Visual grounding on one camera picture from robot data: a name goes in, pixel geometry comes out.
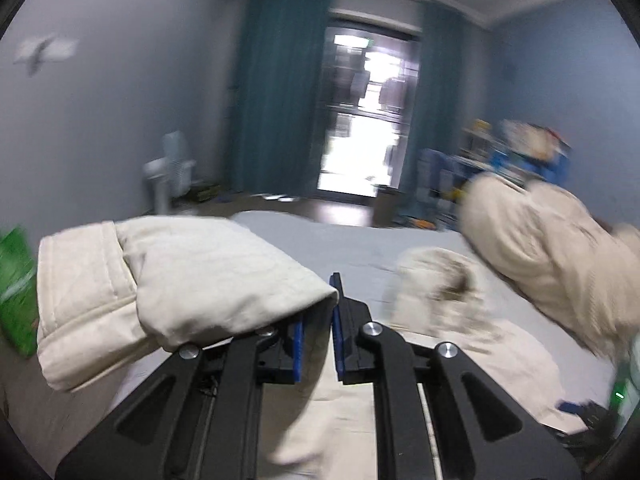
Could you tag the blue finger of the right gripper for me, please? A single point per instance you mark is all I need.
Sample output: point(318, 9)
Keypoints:
point(570, 407)

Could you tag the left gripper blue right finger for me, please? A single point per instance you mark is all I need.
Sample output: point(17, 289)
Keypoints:
point(437, 413)

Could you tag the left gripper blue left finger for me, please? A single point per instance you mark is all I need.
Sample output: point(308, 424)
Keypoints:
point(197, 415)

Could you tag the cream white hooded coat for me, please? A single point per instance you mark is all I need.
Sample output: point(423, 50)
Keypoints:
point(110, 293)

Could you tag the beige fleece blanket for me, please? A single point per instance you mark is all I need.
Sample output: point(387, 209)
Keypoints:
point(545, 241)

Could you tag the light blue bed sheet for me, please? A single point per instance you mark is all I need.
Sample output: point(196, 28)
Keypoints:
point(50, 423)

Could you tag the white standing fan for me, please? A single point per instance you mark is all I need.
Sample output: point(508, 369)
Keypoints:
point(169, 177)

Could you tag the brown cardboard box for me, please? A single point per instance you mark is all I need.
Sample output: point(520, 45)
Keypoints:
point(385, 206)

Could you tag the blue chair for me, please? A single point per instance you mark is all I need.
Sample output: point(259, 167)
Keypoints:
point(439, 178)

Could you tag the row of books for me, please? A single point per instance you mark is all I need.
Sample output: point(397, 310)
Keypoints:
point(536, 144)

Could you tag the teal left curtain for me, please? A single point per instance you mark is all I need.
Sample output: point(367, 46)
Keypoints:
point(276, 84)

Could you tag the teal curtain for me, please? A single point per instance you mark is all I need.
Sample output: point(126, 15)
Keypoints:
point(276, 84)
point(436, 102)

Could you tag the teal right curtain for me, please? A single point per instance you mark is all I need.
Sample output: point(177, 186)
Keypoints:
point(436, 102)

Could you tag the glass balcony door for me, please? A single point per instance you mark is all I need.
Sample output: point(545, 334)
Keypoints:
point(369, 75)

